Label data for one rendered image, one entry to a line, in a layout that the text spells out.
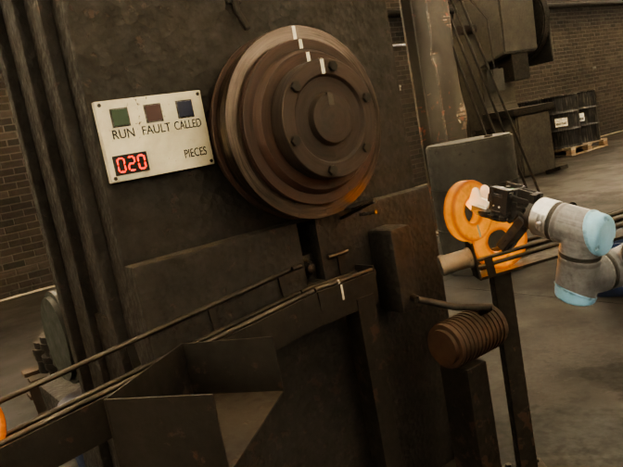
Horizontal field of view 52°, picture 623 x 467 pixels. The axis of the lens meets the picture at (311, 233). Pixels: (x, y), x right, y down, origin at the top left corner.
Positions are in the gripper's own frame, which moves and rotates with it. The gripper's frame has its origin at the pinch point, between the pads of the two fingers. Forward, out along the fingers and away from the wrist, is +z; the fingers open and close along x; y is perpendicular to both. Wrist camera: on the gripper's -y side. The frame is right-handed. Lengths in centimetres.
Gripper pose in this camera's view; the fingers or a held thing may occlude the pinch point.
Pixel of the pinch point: (467, 203)
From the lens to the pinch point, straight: 168.6
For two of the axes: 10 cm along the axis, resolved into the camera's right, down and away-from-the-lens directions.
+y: 0.0, -9.4, -3.5
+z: -6.2, -2.8, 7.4
